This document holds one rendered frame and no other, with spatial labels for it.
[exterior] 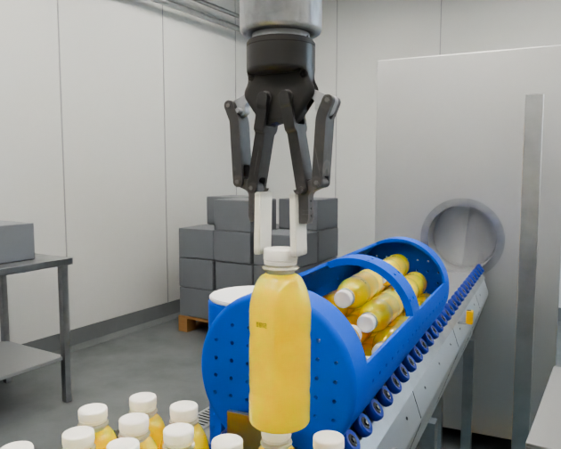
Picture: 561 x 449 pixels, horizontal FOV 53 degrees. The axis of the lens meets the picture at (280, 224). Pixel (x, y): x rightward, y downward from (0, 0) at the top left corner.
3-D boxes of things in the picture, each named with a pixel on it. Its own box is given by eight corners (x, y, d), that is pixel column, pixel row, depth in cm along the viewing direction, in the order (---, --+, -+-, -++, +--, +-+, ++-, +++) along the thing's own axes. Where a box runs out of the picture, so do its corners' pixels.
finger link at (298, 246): (300, 191, 64) (306, 191, 64) (301, 253, 65) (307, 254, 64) (288, 192, 61) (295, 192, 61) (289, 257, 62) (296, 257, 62)
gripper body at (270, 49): (329, 41, 63) (329, 126, 64) (263, 48, 67) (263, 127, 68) (302, 26, 57) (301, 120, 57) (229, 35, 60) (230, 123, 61)
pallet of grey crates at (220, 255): (338, 329, 515) (339, 198, 504) (294, 353, 447) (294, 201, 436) (231, 312, 577) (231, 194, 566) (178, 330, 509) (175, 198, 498)
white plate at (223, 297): (194, 291, 185) (194, 295, 185) (238, 308, 163) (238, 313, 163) (264, 281, 201) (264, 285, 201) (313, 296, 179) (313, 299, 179)
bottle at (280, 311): (272, 405, 70) (273, 257, 69) (321, 420, 66) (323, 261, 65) (236, 425, 65) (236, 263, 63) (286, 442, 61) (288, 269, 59)
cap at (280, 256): (276, 260, 67) (276, 245, 67) (304, 264, 65) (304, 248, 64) (256, 265, 64) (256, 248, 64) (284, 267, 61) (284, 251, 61)
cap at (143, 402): (150, 415, 81) (150, 403, 81) (125, 413, 81) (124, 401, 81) (160, 404, 85) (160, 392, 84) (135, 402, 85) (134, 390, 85)
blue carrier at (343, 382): (446, 337, 167) (452, 240, 164) (351, 484, 88) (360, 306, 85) (353, 322, 179) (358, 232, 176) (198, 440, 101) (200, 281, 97)
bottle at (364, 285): (371, 302, 141) (346, 320, 124) (350, 282, 143) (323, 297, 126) (389, 281, 138) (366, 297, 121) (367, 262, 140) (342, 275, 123)
